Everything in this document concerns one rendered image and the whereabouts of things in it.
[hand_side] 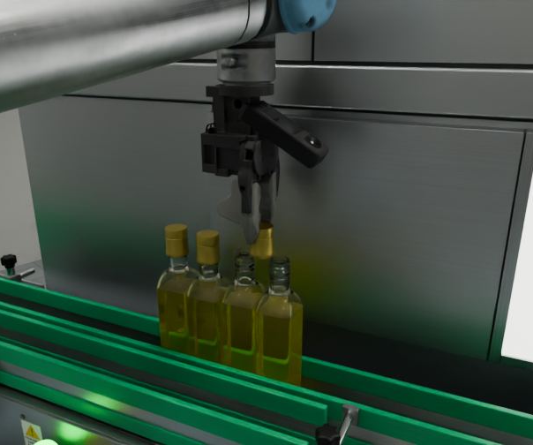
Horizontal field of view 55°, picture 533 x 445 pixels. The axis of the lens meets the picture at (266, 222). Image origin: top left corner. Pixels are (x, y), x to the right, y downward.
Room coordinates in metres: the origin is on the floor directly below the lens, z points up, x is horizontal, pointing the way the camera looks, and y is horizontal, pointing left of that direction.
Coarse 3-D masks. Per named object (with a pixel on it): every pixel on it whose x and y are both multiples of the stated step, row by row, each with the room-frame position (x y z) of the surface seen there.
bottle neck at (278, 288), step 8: (280, 256) 0.67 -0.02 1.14; (272, 264) 0.65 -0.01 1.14; (280, 264) 0.64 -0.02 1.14; (288, 264) 0.65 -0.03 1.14; (272, 272) 0.65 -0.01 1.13; (280, 272) 0.64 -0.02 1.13; (288, 272) 0.65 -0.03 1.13; (272, 280) 0.65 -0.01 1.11; (280, 280) 0.64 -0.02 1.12; (288, 280) 0.65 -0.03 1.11; (272, 288) 0.65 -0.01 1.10; (280, 288) 0.64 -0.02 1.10; (288, 288) 0.65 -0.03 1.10
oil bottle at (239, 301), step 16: (240, 288) 0.67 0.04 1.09; (256, 288) 0.68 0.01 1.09; (224, 304) 0.67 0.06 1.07; (240, 304) 0.66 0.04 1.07; (256, 304) 0.66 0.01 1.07; (224, 320) 0.67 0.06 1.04; (240, 320) 0.66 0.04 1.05; (224, 336) 0.67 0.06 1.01; (240, 336) 0.66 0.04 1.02; (224, 352) 0.67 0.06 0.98; (240, 352) 0.66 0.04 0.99; (240, 368) 0.66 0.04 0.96
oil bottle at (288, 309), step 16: (272, 304) 0.64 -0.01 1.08; (288, 304) 0.63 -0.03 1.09; (256, 320) 0.64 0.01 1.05; (272, 320) 0.63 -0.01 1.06; (288, 320) 0.62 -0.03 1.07; (256, 336) 0.64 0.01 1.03; (272, 336) 0.63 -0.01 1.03; (288, 336) 0.62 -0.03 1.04; (256, 352) 0.64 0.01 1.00; (272, 352) 0.63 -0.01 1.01; (288, 352) 0.62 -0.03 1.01; (256, 368) 0.64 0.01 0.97; (272, 368) 0.63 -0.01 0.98; (288, 368) 0.62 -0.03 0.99
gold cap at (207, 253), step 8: (200, 232) 0.71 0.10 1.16; (208, 232) 0.71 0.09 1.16; (216, 232) 0.71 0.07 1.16; (200, 240) 0.69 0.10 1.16; (208, 240) 0.69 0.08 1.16; (216, 240) 0.70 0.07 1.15; (200, 248) 0.69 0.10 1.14; (208, 248) 0.69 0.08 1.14; (216, 248) 0.70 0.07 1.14; (200, 256) 0.69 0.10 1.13; (208, 256) 0.69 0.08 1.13; (216, 256) 0.70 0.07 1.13; (200, 264) 0.69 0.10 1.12; (208, 264) 0.69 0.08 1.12
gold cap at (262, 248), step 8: (264, 224) 0.68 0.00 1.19; (272, 224) 0.68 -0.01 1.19; (264, 232) 0.66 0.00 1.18; (272, 232) 0.67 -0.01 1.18; (256, 240) 0.66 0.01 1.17; (264, 240) 0.66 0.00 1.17; (272, 240) 0.67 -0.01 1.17; (256, 248) 0.66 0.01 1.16; (264, 248) 0.66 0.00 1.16; (272, 248) 0.67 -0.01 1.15; (256, 256) 0.66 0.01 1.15; (264, 256) 0.66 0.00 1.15; (272, 256) 0.67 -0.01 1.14
